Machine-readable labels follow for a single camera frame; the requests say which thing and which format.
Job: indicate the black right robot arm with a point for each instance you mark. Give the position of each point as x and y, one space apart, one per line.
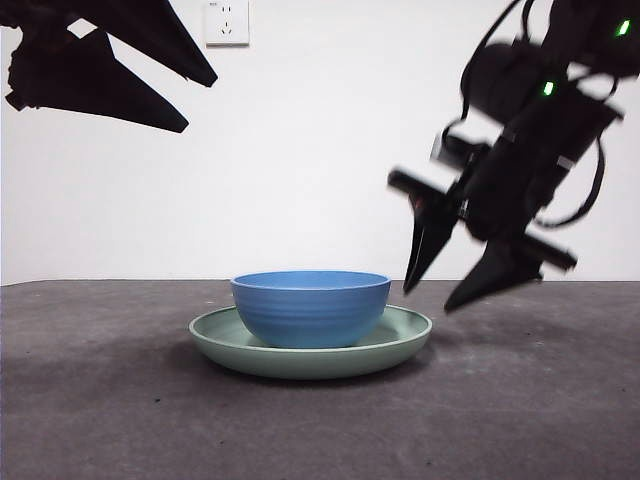
505 75

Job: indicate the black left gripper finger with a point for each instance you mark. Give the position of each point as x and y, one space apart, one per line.
145 30
80 80

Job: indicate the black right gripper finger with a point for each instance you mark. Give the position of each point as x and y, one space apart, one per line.
430 235
500 272

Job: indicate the white wall socket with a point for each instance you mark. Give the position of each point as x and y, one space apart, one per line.
227 25

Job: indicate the green shallow plate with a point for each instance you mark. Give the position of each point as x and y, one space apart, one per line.
300 362

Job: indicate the blue ribbed bowl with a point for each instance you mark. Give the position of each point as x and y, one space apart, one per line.
310 310

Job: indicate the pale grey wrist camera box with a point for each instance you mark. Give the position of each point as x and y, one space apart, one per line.
440 150

